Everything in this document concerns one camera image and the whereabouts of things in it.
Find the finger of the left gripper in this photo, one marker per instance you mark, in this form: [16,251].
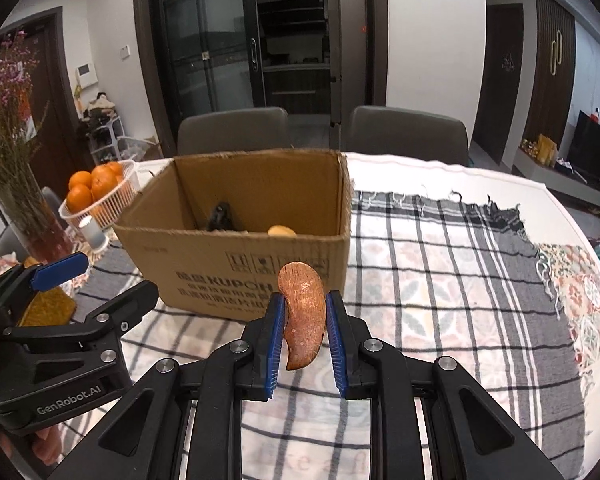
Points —
[118,315]
[19,285]

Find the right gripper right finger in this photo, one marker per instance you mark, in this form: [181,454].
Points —
[427,419]

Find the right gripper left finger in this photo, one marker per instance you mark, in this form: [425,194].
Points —
[184,420]

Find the black carabiner clip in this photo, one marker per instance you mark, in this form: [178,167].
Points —
[221,218]

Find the white jar yellow lid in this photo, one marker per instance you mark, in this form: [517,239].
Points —
[279,230]

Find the brown wooden comb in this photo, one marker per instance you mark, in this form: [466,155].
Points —
[304,296]

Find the person left hand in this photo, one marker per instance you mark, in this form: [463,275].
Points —
[47,445]

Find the glass vase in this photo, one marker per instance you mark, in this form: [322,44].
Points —
[32,219]

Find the white cup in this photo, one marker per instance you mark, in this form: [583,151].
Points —
[93,234]

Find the orange fruit front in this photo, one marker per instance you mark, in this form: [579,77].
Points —
[79,198]

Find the orange fruit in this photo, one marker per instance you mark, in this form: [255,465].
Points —
[104,180]
[79,198]

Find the white fruit basket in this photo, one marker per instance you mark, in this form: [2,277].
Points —
[107,210]

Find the orange fruit rear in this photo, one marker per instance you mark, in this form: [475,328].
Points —
[104,180]

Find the brown cardboard box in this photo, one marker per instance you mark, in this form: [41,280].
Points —
[231,274]

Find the dried purple flower bouquet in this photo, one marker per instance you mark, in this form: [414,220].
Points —
[17,125]

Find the white shoe rack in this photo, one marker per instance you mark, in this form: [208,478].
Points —
[106,138]

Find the patterned floral table mat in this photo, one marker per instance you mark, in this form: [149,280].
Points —
[572,281]

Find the grey dining chair left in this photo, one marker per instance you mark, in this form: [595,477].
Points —
[252,129]

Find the grey dining chair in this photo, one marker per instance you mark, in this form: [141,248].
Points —
[379,130]
[252,129]

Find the white tv cabinet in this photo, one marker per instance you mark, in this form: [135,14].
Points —
[573,187]

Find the grey dining chair right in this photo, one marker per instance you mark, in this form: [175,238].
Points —
[379,130]

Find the dark glass sliding door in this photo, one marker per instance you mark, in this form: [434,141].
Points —
[197,57]

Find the black television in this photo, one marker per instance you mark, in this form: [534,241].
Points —
[584,151]

